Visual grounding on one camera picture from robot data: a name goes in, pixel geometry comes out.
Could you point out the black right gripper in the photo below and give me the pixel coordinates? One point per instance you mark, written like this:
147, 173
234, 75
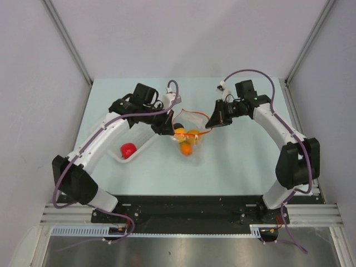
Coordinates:
219, 117

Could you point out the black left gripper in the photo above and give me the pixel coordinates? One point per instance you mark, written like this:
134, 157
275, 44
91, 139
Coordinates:
166, 128

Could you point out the dark purple toy mangosteen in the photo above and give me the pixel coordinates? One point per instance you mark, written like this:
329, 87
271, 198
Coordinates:
177, 126

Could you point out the yellow toy lemon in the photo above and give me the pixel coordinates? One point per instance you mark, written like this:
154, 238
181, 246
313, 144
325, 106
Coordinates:
180, 132

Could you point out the clear zip top bag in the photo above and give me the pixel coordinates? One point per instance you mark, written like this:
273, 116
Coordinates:
191, 120

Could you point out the orange toy fruit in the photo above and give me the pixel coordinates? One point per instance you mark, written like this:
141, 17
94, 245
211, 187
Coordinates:
186, 148

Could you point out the green orange toy mango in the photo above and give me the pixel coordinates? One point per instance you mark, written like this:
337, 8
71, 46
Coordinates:
193, 137

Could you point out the red toy apple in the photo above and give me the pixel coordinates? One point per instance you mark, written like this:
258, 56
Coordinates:
127, 150

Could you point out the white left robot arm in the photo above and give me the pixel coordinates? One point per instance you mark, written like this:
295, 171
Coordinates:
72, 173

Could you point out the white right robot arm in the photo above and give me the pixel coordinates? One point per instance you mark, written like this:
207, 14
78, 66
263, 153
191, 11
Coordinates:
299, 160

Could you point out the white plastic basket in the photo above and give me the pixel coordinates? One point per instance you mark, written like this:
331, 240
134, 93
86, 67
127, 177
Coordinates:
122, 142

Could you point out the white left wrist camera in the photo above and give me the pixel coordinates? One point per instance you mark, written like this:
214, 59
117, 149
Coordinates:
170, 99

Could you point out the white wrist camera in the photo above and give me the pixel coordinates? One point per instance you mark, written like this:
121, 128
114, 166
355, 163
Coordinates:
226, 95
170, 99

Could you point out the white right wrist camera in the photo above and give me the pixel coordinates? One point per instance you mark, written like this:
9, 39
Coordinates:
226, 95

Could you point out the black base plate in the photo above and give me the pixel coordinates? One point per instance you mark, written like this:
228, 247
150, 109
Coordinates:
195, 226

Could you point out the white cable duct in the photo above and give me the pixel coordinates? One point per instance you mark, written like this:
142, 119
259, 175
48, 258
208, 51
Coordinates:
80, 231

